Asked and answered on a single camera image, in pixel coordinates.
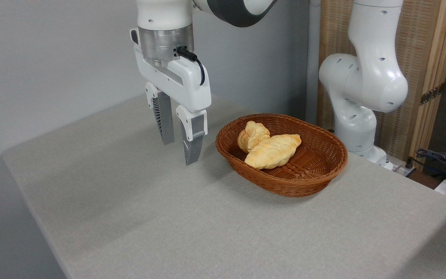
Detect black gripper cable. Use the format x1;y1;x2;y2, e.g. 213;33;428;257
175;46;206;86

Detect long braided bread loaf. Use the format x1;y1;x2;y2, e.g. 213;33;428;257
244;134;302;170

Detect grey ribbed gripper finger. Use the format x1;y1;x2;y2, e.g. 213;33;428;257
175;105;208;166
145;82;175;146

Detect metal screen hinge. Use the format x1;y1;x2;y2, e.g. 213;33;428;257
419;83;444;106

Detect brown wicker oval basket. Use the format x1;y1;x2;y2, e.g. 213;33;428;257
215;113;348;198

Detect round golden bread roll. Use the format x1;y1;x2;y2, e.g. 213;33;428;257
237;121;271;153

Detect dark cable bundle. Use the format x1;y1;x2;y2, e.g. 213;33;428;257
408;148;446;183

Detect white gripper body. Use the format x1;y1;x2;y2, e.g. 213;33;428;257
130;28;212;113

